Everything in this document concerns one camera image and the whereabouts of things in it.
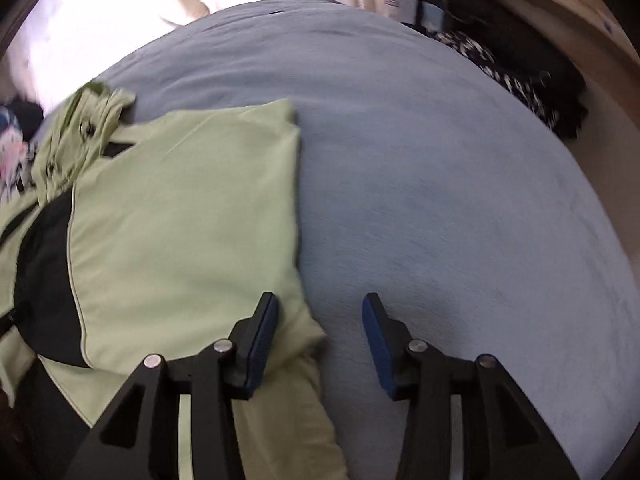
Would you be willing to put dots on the floral quilt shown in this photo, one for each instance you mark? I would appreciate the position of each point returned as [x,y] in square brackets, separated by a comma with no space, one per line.
[7,122]

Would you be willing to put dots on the black bag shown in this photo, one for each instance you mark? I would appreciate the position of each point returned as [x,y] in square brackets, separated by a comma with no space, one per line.
[500,35]

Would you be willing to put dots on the green and black jacket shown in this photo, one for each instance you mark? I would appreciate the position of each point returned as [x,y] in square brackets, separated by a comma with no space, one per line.
[190,210]

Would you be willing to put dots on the white cardboard box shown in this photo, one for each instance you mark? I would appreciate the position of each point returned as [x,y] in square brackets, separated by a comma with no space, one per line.
[400,7]

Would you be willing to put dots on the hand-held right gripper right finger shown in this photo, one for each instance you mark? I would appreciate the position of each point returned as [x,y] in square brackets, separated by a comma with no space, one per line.
[377,345]

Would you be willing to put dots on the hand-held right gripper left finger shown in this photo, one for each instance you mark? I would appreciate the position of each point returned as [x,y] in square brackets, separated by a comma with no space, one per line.
[262,345]

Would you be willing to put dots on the blue fleece blanket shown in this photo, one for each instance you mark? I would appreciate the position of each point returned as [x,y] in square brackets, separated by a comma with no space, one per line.
[425,185]

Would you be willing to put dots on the wooden shelf unit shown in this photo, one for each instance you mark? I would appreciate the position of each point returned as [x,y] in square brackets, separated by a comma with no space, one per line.
[575,5]

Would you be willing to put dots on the black knitted cloth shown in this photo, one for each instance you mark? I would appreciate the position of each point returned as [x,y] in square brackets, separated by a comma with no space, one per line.
[27,112]

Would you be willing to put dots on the black and white patterned cloth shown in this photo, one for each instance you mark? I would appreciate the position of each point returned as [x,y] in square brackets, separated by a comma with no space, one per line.
[480,55]

